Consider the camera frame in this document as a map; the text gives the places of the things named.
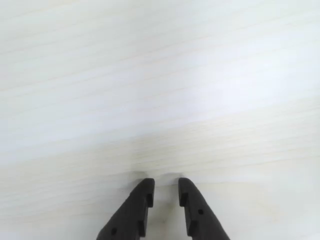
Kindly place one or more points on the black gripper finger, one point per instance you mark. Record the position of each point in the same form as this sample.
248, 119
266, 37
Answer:
200, 222
130, 215

